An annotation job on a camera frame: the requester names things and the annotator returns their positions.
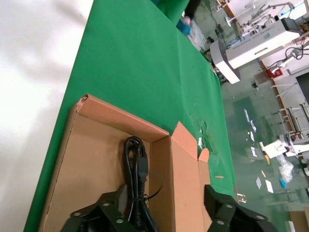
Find green table mat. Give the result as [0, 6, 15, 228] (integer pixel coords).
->
[23, 0, 239, 232]

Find clear plastic bag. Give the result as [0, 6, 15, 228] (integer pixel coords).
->
[189, 20, 209, 52]

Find metal rack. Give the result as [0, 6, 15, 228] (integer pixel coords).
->
[275, 102, 309, 140]

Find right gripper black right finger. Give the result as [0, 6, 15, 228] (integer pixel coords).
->
[204, 184, 276, 232]

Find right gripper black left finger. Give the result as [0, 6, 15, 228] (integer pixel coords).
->
[60, 184, 136, 232]

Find large white machine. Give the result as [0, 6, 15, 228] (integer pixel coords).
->
[209, 17, 303, 85]

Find black power cord bundle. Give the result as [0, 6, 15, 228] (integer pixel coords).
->
[123, 136, 163, 232]

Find white workbench frame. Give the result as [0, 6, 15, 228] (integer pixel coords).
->
[216, 0, 309, 28]

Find crumpled clear plastic wrap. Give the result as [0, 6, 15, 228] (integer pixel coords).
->
[276, 154, 295, 183]

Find blue gloved hand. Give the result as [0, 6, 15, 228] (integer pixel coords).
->
[177, 15, 193, 35]

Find black sleeved person forearm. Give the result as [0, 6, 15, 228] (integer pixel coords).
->
[184, 0, 202, 21]

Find brown cardboard sheet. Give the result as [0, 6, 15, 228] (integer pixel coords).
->
[289, 209, 309, 232]

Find white floor equipment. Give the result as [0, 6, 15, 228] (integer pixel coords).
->
[259, 131, 309, 160]

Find open cardboard box round holes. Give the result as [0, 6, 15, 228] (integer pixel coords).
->
[37, 93, 213, 232]

